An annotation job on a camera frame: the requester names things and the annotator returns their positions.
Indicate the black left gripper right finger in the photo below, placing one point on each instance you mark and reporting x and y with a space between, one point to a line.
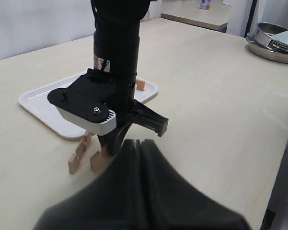
174 204

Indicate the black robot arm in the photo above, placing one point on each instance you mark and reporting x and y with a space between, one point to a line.
139 190

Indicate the round metal sieve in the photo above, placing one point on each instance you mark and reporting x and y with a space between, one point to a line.
263 35

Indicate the white rectangular plastic tray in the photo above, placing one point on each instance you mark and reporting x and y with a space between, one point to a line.
37 104

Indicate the side table with brown edge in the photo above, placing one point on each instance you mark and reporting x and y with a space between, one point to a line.
189 12

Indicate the notched wooden piece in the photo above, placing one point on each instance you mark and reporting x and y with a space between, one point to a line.
140 85
81 148
98 159

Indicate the stainless steel basin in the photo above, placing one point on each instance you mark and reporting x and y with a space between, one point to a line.
266 53

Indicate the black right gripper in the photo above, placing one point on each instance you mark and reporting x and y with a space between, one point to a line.
137 113

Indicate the colourful printed can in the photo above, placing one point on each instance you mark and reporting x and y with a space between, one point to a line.
205 4

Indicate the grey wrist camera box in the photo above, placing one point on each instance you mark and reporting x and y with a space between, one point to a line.
84 103

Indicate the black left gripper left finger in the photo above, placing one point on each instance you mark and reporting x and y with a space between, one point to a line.
110 202

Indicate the white curtain backdrop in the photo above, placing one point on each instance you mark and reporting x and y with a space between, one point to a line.
28 25

